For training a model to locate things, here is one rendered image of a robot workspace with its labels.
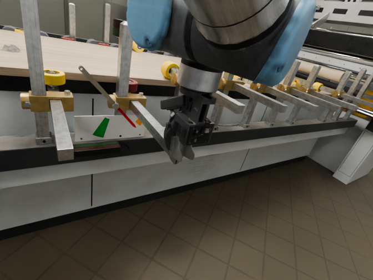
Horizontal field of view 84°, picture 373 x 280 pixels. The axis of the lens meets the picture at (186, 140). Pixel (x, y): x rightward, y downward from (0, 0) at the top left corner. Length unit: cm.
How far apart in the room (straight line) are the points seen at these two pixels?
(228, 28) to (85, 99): 88
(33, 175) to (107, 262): 62
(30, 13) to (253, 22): 61
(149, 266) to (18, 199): 72
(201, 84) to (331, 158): 283
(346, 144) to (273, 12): 291
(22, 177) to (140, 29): 74
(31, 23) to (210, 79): 50
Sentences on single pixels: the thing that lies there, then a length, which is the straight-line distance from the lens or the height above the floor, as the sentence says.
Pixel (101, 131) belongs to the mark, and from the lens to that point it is 84.
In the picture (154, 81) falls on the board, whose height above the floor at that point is 89.
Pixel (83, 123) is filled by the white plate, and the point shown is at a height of 77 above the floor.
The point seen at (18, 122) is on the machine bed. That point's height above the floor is 67.
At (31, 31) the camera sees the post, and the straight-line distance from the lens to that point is 73.
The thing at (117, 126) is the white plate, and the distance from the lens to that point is 84.
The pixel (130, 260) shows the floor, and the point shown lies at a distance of 132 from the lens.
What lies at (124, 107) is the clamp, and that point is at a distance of 81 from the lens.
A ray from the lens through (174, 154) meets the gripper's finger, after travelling 52.
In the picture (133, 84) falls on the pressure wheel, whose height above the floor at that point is 91.
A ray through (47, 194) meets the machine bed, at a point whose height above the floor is 27.
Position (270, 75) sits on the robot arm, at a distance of 24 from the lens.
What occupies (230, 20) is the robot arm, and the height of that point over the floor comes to 115.
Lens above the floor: 113
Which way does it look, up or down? 27 degrees down
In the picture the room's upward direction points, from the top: 14 degrees clockwise
